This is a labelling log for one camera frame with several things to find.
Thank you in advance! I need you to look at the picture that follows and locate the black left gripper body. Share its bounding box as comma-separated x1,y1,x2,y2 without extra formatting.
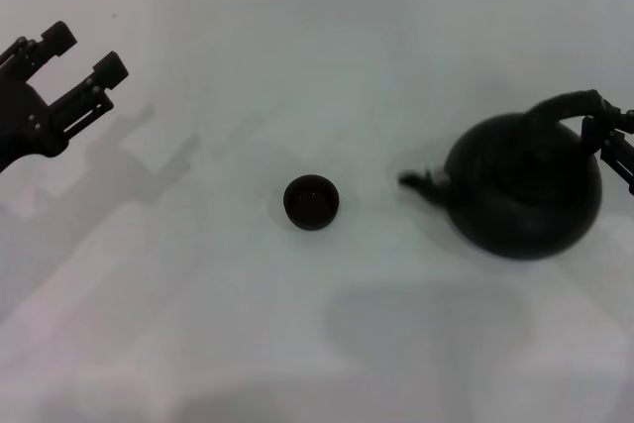
0,68,68,174

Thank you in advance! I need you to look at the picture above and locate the black round teapot with handle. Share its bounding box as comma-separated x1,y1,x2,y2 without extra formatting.
398,89,618,262

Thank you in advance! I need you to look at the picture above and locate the small dark brown teacup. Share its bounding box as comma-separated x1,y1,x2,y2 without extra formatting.
282,173,342,232

